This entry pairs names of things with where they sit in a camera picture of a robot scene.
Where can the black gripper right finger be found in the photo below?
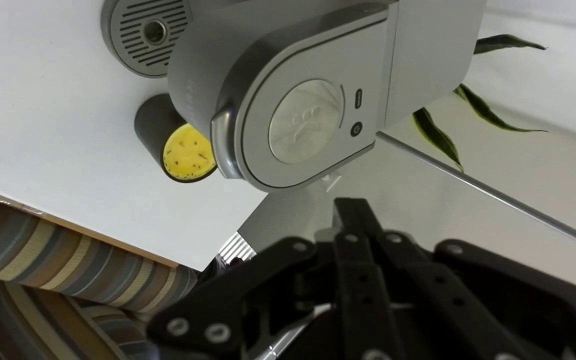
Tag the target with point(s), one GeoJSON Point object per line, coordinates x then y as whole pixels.
{"type": "Point", "coordinates": [460, 301]}

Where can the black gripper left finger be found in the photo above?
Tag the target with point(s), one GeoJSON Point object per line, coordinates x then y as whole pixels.
{"type": "Point", "coordinates": [260, 293]}

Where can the striped armchair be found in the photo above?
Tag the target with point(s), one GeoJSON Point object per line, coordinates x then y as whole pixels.
{"type": "Point", "coordinates": [49, 280]}

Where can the snake plant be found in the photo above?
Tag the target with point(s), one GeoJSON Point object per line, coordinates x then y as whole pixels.
{"type": "Point", "coordinates": [485, 107]}

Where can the grey coffee maker lid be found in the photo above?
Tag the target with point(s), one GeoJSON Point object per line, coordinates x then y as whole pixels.
{"type": "Point", "coordinates": [304, 123]}

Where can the white window blinds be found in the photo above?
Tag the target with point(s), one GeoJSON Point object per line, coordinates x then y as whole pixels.
{"type": "Point", "coordinates": [237, 247]}

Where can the grey coffee maker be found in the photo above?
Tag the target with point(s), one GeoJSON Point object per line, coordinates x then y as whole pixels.
{"type": "Point", "coordinates": [428, 61]}

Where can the dark candle jar yellow wax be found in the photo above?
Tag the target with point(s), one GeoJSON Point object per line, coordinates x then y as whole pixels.
{"type": "Point", "coordinates": [185, 153]}

